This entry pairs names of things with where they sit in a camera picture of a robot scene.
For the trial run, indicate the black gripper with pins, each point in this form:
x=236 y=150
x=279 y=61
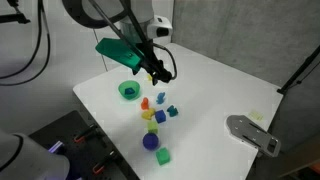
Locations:
x=151 y=61

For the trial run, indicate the green plastic bowl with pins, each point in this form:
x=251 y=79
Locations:
x=134 y=95

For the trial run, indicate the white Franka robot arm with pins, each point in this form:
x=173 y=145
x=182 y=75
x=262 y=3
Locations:
x=140 y=10

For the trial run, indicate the blue cube block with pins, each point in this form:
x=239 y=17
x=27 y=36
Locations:
x=160 y=116

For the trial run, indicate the lime green cube block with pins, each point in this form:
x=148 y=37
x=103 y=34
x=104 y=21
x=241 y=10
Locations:
x=153 y=127

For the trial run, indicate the yellow star toy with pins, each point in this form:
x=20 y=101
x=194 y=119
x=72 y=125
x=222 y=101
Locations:
x=149 y=78

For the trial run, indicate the light blue animal toy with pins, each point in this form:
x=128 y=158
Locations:
x=161 y=98

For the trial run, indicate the orange animal toy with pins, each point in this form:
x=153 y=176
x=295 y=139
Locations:
x=144 y=104

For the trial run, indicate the teal animal toy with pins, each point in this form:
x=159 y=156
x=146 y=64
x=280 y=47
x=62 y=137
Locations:
x=172 y=111

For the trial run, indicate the yellow animal toy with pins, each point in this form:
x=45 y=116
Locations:
x=147 y=114

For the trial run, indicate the purple ridged ball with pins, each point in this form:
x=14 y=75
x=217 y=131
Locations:
x=150 y=141

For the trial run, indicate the black orange clamp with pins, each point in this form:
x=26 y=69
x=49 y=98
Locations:
x=85 y=134
x=104 y=163

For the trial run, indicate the grey metal mounting plate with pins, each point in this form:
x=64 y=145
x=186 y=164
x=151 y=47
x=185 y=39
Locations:
x=246 y=131

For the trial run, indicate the small pale yellow tag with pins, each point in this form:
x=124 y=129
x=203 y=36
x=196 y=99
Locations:
x=256 y=115

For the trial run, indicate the black perforated breadboard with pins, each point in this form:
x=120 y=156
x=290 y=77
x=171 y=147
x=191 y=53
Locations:
x=80 y=156

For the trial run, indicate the black tripod pole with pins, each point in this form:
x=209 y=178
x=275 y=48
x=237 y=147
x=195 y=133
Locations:
x=300 y=70

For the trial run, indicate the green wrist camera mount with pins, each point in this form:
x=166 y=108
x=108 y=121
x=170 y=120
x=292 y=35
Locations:
x=116 y=51

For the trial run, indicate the black camera bracket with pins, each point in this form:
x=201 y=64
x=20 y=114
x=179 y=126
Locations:
x=13 y=17

